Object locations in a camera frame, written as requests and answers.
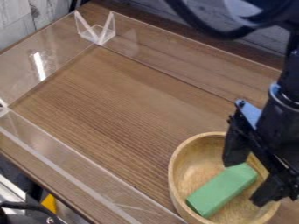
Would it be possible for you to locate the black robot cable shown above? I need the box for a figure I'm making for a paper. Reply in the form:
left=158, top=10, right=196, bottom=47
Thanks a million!
left=164, top=0, right=257, bottom=40

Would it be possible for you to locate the brown wooden bowl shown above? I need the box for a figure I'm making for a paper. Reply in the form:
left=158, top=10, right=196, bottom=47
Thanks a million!
left=168, top=132, right=280, bottom=224

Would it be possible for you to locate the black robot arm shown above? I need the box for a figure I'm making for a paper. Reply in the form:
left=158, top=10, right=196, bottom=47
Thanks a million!
left=221, top=0, right=299, bottom=207

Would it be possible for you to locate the clear acrylic corner bracket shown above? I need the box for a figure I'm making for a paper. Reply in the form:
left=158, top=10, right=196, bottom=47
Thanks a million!
left=73, top=11, right=116, bottom=46

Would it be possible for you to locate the yellow object under table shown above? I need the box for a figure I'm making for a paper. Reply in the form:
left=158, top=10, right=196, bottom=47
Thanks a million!
left=41, top=194, right=57, bottom=214

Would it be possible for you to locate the green rectangular block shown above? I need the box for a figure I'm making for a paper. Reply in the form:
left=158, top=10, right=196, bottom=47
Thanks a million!
left=185, top=163, right=257, bottom=218

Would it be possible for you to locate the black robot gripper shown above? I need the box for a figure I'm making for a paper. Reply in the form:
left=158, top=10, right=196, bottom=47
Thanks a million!
left=221, top=84, right=299, bottom=207

